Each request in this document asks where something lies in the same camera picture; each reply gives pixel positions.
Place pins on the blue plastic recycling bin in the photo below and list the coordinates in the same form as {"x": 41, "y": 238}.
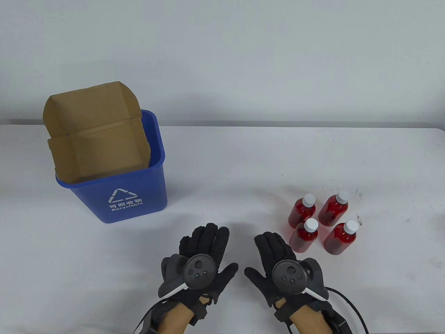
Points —
{"x": 139, "y": 201}

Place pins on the grey right hand controller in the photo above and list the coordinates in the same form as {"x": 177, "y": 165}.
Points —
{"x": 290, "y": 276}

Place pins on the person's right hand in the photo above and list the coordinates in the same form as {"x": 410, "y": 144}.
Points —
{"x": 274, "y": 250}

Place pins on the black right wrist box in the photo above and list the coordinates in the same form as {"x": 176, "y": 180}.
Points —
{"x": 339, "y": 321}

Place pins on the person's right forearm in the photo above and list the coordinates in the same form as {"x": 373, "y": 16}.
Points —
{"x": 309, "y": 320}

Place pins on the grey left hand controller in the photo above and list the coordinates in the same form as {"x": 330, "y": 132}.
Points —
{"x": 200, "y": 271}

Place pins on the red liquid bottle white cap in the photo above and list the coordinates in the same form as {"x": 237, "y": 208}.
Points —
{"x": 332, "y": 210}
{"x": 300, "y": 215}
{"x": 302, "y": 238}
{"x": 339, "y": 241}

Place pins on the person's left hand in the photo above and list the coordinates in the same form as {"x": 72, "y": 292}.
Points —
{"x": 208, "y": 243}

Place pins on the black left wrist box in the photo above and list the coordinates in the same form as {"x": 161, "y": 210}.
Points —
{"x": 149, "y": 323}

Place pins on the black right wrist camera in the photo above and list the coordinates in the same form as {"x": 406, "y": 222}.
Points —
{"x": 283, "y": 311}

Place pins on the grey hand controller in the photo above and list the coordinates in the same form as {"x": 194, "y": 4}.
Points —
{"x": 290, "y": 276}
{"x": 200, "y": 271}

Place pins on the brown cardboard box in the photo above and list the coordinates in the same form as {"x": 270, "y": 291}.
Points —
{"x": 97, "y": 146}

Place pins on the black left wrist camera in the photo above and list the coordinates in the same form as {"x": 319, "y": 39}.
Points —
{"x": 200, "y": 311}

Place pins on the person's left forearm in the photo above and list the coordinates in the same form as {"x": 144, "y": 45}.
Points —
{"x": 177, "y": 318}

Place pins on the black wrist box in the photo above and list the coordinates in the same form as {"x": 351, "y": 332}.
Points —
{"x": 149, "y": 323}
{"x": 339, "y": 321}

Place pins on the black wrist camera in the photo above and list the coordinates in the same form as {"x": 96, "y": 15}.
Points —
{"x": 283, "y": 311}
{"x": 200, "y": 311}

